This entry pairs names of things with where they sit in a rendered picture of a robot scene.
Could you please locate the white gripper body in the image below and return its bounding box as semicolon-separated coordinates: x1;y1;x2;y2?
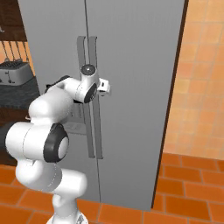
103;80;112;96

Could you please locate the grey wide fridge door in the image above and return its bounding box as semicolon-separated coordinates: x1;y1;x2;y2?
84;0;186;213

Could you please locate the grey fridge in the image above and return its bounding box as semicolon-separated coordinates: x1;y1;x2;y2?
17;0;191;213

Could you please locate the grey narrow fridge door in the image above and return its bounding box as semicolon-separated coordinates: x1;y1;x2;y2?
17;0;102;205

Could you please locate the grey hanging kitchen utensil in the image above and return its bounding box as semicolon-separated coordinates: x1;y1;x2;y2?
22;40;31;63
1;40;10;63
8;40;18;63
14;40;24;62

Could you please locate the silver toaster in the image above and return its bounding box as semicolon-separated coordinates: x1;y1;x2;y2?
0;59;36;88

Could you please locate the dark wooden base cupboard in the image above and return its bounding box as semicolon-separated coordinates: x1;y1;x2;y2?
0;107;33;168

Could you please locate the grey fridge door handle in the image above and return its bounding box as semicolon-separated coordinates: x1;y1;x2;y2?
76;36;96;158
87;36;105;160

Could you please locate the dark wooden wall cupboard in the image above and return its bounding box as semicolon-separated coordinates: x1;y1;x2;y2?
0;0;28;42

